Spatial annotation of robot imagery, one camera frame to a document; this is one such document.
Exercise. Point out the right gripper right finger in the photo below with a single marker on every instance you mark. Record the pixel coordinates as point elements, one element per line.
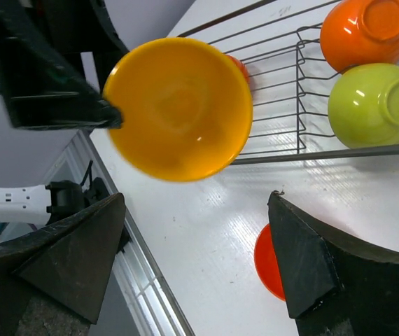
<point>334,282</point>

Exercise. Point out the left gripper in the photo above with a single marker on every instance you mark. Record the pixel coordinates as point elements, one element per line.
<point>42,81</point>

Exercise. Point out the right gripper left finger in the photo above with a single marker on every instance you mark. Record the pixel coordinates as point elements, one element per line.
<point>53,280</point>

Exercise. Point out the yellow-orange bowl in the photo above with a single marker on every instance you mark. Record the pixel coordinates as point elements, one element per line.
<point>187,110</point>

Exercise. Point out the lime green bowl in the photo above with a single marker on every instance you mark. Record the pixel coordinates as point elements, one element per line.
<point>363,106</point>

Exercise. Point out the orange bowl white inside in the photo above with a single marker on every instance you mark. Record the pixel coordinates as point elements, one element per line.
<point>361,32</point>

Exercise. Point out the red-orange bowl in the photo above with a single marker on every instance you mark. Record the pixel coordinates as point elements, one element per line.
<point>266,265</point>
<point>241,67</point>

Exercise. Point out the aluminium rail frame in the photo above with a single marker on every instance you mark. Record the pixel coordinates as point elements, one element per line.
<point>138,300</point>

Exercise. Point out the wire dish rack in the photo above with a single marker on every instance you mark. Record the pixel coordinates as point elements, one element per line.
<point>278,42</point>

